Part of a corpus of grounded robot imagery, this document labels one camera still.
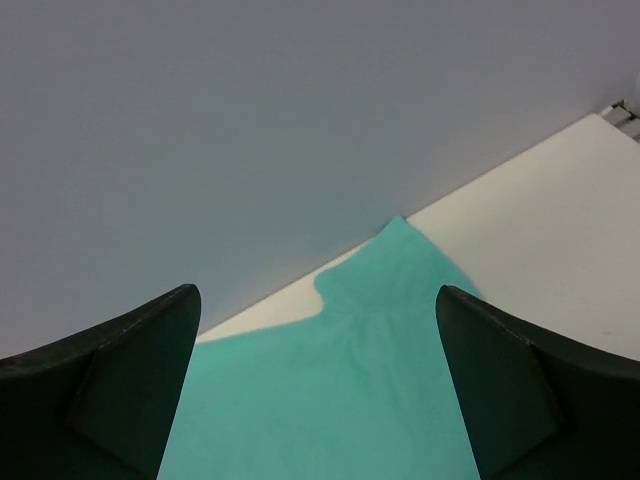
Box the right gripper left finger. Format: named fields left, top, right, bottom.
left=1, top=284, right=201, bottom=479

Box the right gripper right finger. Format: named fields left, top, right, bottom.
left=436, top=286, right=639, bottom=479

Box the mint green t shirt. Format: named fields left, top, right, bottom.
left=159, top=217, right=478, bottom=479

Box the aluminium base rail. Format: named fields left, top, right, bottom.
left=599, top=100, right=640, bottom=143

